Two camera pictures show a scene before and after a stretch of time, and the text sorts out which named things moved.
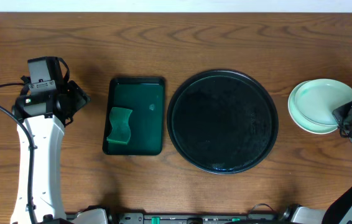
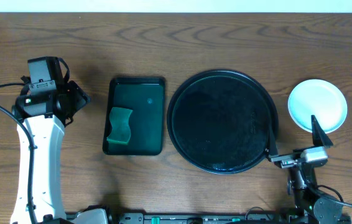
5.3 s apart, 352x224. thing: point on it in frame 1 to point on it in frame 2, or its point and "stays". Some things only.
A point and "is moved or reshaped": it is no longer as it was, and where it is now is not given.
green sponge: x=121 y=130 stays
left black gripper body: x=78 y=97 stays
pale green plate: x=318 y=99 is moved or reshaped
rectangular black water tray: x=145 y=97 stays
